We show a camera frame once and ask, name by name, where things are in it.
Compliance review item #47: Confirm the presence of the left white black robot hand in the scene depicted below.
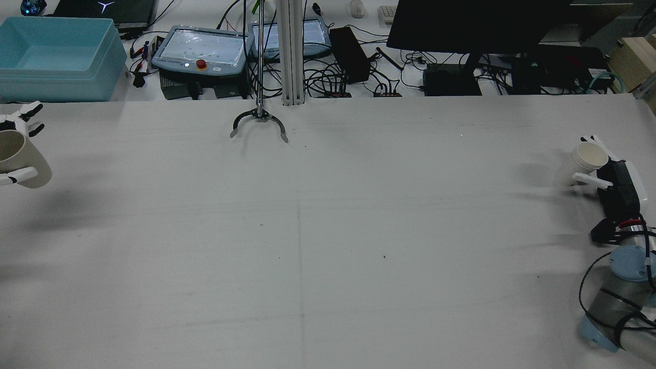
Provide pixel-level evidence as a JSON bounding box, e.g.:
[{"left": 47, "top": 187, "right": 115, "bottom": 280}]
[{"left": 0, "top": 101, "right": 45, "bottom": 187}]

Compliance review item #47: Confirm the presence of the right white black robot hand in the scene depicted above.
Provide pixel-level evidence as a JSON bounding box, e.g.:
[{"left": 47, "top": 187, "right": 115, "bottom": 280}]
[{"left": 572, "top": 135, "right": 648, "bottom": 224}]

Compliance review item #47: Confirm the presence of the beige cup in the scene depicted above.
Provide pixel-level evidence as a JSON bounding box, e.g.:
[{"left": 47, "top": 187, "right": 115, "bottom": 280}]
[{"left": 0, "top": 130, "right": 53, "bottom": 189}]

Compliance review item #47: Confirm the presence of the white paper cup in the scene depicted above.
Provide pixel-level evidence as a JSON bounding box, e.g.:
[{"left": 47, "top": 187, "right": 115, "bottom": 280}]
[{"left": 556, "top": 141, "right": 609, "bottom": 187}]

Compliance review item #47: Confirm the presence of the light blue plastic bin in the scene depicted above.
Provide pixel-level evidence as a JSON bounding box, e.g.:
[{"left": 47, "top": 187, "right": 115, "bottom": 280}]
[{"left": 0, "top": 16, "right": 128, "bottom": 103}]

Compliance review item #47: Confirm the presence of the wooden box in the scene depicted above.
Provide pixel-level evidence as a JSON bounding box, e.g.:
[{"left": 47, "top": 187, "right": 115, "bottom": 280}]
[{"left": 608, "top": 36, "right": 656, "bottom": 94}]

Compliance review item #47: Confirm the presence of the black laptop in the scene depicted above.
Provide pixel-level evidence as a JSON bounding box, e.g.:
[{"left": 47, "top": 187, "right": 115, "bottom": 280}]
[{"left": 51, "top": 0, "right": 160, "bottom": 30}]

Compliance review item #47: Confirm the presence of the large black electronics unit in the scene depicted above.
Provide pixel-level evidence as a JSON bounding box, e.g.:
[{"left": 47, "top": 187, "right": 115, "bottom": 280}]
[{"left": 514, "top": 45, "right": 611, "bottom": 96}]

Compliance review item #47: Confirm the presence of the black controller base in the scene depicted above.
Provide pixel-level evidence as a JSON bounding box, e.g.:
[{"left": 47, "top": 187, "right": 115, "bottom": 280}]
[{"left": 159, "top": 69, "right": 252, "bottom": 101}]

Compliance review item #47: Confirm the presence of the teach pendant with red button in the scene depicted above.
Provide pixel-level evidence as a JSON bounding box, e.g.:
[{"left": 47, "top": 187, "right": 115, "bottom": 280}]
[{"left": 152, "top": 26, "right": 250, "bottom": 78}]

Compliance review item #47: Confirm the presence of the black monitor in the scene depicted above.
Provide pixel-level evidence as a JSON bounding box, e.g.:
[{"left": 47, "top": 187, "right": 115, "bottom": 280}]
[{"left": 386, "top": 0, "right": 572, "bottom": 96}]

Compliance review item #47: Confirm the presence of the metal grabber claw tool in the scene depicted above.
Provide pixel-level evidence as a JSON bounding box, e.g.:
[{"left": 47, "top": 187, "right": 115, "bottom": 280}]
[{"left": 230, "top": 0, "right": 289, "bottom": 144}]

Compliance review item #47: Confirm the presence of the black stick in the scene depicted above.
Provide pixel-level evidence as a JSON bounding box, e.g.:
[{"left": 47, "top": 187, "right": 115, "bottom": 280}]
[{"left": 376, "top": 47, "right": 403, "bottom": 70}]

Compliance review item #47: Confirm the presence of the grey teach pendant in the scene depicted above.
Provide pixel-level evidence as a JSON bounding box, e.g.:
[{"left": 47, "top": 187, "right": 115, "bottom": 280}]
[{"left": 248, "top": 15, "right": 333, "bottom": 60}]

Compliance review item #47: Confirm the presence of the black power brick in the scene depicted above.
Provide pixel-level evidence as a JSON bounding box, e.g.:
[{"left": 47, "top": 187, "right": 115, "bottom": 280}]
[{"left": 329, "top": 27, "right": 371, "bottom": 85}]

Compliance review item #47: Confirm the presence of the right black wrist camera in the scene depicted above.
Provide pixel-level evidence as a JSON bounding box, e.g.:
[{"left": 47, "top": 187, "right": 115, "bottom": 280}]
[{"left": 590, "top": 218, "right": 624, "bottom": 244}]

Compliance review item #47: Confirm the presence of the teal cable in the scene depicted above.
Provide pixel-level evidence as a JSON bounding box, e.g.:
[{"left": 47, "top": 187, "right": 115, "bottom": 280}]
[{"left": 588, "top": 71, "right": 624, "bottom": 95}]

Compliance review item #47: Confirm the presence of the black box with cables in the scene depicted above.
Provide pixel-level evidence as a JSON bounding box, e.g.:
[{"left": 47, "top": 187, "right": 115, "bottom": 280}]
[{"left": 423, "top": 64, "right": 483, "bottom": 97}]

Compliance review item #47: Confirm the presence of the aluminium profile post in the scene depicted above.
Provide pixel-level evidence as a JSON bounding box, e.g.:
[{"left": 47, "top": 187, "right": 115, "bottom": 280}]
[{"left": 276, "top": 0, "right": 309, "bottom": 107}]

